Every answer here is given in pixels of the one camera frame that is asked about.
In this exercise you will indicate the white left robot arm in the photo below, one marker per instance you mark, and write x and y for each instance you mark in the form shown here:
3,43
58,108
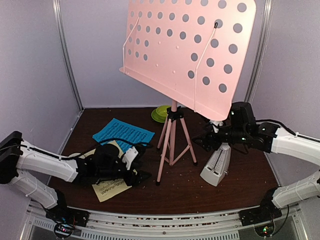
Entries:
18,158

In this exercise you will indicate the white metronome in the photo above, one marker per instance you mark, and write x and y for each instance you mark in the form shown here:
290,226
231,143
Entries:
217,166

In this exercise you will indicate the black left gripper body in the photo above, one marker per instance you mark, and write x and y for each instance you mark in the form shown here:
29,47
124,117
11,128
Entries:
104,174

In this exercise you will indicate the pink music stand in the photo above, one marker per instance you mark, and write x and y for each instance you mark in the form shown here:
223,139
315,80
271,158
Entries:
192,51

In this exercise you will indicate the green bowl with saucer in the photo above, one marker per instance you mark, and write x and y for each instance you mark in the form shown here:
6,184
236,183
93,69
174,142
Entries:
160,114

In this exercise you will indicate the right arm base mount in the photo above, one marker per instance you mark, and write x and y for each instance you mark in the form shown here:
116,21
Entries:
262,219

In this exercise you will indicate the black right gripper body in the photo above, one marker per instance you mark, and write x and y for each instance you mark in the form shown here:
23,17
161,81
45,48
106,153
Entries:
237,135

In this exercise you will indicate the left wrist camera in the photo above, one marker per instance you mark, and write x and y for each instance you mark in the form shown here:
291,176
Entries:
129,156

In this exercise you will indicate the blue sheet music page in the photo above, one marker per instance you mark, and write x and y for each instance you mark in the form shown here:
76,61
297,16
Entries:
122,130

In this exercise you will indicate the yellow sheet music page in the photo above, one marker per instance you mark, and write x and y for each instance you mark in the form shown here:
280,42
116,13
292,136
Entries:
108,189

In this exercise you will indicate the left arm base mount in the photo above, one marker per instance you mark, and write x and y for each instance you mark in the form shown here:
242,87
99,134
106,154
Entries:
66,222

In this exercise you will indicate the aluminium front rail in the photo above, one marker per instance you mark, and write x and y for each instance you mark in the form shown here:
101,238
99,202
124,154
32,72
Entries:
220,225

